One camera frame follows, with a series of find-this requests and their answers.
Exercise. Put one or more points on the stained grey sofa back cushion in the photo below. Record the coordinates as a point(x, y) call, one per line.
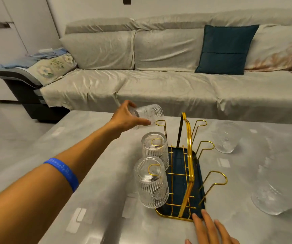
point(273, 48)

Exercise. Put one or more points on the person's left hand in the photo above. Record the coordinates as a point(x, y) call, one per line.
point(121, 119)

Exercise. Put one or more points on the person's right thumb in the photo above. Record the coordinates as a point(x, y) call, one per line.
point(188, 242)

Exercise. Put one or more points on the floral patterned cloth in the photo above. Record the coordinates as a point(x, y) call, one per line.
point(51, 67)

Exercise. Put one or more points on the light blue folded cloth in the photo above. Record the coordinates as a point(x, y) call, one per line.
point(34, 59)

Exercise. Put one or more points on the dark wall fixture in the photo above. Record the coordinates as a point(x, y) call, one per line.
point(126, 0)

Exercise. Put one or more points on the clear ribbed drinking glass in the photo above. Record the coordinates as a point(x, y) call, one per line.
point(273, 195)
point(156, 149)
point(148, 113)
point(152, 185)
point(226, 138)

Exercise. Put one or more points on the grey covered sofa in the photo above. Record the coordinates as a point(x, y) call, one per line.
point(161, 88)

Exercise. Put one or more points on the person's right middle finger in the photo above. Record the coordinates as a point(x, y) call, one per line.
point(209, 222)

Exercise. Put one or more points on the teal throw pillow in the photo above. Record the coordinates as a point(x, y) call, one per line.
point(224, 49)

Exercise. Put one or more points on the white cabinet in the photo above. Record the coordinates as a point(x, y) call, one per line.
point(6, 48)

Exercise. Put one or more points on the person's right hand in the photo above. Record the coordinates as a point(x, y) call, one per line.
point(212, 233)

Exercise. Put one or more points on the person's left thumb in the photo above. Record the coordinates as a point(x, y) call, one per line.
point(140, 121)

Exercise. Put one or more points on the person's left forearm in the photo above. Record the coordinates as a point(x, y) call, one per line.
point(59, 172)

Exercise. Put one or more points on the blue rubber wristband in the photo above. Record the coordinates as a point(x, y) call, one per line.
point(64, 172)

